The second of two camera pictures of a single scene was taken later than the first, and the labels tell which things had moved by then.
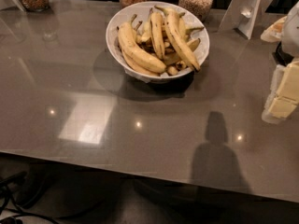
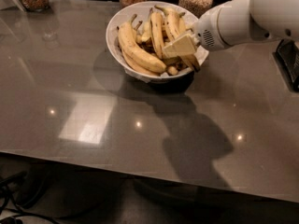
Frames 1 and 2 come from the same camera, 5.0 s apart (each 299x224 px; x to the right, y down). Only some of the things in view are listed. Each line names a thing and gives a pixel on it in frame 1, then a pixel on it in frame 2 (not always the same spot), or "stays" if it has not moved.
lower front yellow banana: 138,68 stays
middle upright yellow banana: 157,32 stays
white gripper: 291,33 → 207,29
